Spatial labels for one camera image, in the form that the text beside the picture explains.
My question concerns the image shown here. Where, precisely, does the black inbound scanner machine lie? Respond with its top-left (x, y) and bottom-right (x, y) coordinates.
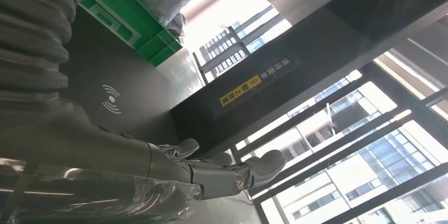
top-left (58, 0), bottom-right (448, 162)

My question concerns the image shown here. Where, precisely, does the green plastic crate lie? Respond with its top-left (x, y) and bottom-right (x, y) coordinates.
top-left (79, 0), bottom-right (183, 68)

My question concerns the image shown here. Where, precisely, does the black window frame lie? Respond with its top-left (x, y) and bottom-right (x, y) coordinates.
top-left (192, 5), bottom-right (448, 224)

